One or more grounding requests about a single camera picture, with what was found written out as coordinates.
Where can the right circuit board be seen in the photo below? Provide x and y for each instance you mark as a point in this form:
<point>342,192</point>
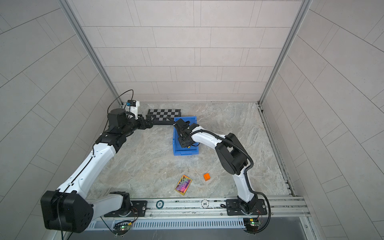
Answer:
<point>251,225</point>

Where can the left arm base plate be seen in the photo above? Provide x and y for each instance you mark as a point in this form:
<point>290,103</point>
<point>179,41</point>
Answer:
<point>135,209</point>

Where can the black ring sticker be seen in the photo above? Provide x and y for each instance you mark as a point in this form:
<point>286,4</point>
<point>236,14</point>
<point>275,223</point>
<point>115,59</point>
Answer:
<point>159,204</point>

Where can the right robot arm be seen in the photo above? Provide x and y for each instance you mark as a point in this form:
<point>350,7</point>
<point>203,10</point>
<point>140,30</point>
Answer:
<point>231,153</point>

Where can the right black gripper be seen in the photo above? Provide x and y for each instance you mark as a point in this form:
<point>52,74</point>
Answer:
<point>182,143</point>

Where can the blue plastic bin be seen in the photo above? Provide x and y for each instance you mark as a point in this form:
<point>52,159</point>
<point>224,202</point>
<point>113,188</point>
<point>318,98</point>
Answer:
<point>177,149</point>

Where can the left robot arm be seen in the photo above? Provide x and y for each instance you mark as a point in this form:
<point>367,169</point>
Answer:
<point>66,208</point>

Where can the left circuit board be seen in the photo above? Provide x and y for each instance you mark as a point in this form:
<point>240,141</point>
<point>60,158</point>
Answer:
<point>123,227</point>

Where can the white vent grille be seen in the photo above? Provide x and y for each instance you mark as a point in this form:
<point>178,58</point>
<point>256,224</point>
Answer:
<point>179,224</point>

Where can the colourful card pack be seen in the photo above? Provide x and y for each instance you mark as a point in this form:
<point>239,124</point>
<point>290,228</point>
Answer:
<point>183,185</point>

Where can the white round sticker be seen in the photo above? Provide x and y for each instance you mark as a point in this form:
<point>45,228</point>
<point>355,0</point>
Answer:
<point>205,204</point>

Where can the black white checkerboard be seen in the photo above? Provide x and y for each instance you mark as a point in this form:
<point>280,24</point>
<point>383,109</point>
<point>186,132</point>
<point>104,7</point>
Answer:
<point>162,115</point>

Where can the aluminium front rail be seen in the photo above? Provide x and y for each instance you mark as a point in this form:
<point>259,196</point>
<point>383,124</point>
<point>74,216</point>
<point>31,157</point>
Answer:
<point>191,208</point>

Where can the small orange cube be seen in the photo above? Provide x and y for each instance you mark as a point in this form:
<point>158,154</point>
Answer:
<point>207,177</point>

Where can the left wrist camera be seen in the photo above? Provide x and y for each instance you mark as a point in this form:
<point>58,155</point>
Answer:
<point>132,106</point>

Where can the circuit board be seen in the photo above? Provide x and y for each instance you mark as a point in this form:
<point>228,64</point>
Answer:
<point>251,225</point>
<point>123,227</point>

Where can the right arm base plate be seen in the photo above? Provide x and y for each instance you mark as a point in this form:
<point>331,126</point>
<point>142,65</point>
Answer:
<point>237,207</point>

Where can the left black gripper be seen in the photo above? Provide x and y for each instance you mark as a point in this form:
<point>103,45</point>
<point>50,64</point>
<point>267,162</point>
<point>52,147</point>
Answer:
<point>148,124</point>

